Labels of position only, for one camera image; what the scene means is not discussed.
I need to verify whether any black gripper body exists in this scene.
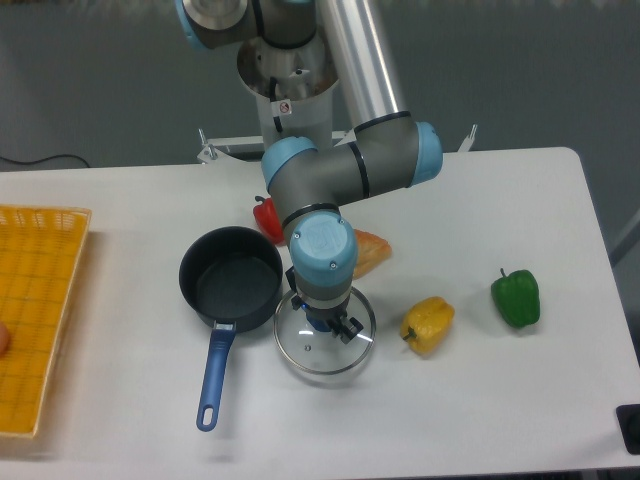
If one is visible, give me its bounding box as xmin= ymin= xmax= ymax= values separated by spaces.
xmin=285 ymin=267 xmax=351 ymax=333

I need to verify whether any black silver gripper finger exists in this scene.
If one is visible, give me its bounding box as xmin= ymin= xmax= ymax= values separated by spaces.
xmin=327 ymin=312 xmax=364 ymax=345

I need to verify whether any glass pot lid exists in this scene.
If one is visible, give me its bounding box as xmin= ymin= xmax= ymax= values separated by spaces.
xmin=274 ymin=288 xmax=376 ymax=376

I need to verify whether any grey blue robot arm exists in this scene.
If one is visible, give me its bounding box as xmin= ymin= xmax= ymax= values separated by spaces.
xmin=176 ymin=1 xmax=443 ymax=343

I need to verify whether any yellow bell pepper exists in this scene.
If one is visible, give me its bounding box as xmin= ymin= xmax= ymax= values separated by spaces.
xmin=399 ymin=296 xmax=455 ymax=355

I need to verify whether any orange bread pastry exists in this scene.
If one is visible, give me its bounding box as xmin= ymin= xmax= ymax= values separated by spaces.
xmin=353 ymin=229 xmax=392 ymax=279

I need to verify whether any red bell pepper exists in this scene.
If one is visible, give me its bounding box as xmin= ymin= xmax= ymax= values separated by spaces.
xmin=253 ymin=196 xmax=285 ymax=245

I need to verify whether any green bell pepper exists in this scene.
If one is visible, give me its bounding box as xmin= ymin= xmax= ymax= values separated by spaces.
xmin=491 ymin=268 xmax=541 ymax=329

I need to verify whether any yellow woven basket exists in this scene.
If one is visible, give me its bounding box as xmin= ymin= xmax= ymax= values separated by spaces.
xmin=1 ymin=205 xmax=92 ymax=438

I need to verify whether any black corner object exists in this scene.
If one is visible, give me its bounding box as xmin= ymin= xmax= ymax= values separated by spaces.
xmin=616 ymin=404 xmax=640 ymax=455

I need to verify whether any dark pot blue handle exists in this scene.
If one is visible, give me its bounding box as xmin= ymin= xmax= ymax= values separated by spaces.
xmin=179 ymin=226 xmax=283 ymax=432

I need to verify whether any white left bracket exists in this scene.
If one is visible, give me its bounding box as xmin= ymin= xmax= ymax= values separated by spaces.
xmin=197 ymin=128 xmax=266 ymax=164

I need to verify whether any white bracket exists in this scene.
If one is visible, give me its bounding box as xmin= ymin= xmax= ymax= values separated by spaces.
xmin=457 ymin=124 xmax=478 ymax=153
xmin=197 ymin=128 xmax=266 ymax=164

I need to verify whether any white right bracket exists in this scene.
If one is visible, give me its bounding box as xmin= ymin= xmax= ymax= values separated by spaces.
xmin=457 ymin=124 xmax=478 ymax=153

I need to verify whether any black floor cable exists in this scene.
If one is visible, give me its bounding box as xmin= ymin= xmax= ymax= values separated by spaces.
xmin=0 ymin=154 xmax=91 ymax=169

